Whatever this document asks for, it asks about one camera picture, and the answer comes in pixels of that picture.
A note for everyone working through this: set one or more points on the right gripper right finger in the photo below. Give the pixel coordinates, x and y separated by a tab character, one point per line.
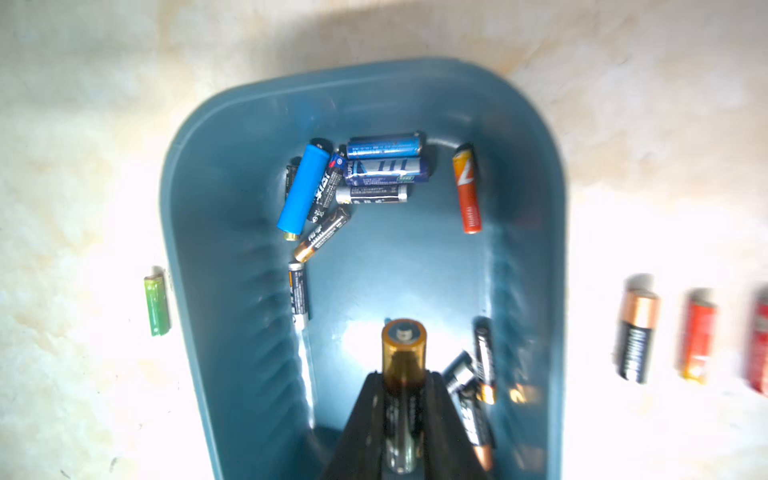
448	453

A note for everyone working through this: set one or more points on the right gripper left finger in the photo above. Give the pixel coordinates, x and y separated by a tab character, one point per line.
359	452

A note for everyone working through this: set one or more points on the large black gold battery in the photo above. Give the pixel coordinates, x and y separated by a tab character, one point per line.
404	377

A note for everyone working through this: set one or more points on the teal plastic storage tray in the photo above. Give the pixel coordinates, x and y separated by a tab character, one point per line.
222	192

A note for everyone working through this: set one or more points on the green battery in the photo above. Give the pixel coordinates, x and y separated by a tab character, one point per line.
156	300

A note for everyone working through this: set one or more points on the red Huahong battery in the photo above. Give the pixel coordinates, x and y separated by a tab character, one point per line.
756	370

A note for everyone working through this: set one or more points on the black copper battery in tray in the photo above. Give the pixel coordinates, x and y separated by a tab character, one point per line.
476	425

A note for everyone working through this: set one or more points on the slim black silver battery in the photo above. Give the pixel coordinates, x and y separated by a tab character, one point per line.
298	295

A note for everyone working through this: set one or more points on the black gold battery in tray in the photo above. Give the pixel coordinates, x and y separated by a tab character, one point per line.
325	230

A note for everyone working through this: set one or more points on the light blue battery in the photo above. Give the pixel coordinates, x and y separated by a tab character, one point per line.
310	171

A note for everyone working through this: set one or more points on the black blue slim battery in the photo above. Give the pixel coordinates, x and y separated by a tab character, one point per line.
325	193

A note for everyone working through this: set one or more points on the dark blue battery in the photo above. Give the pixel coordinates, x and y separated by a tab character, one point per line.
386	171

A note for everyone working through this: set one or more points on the black yellow battery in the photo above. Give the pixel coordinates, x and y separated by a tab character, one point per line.
290	174

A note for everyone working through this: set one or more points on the orange red battery in tray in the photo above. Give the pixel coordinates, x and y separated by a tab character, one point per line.
463	162

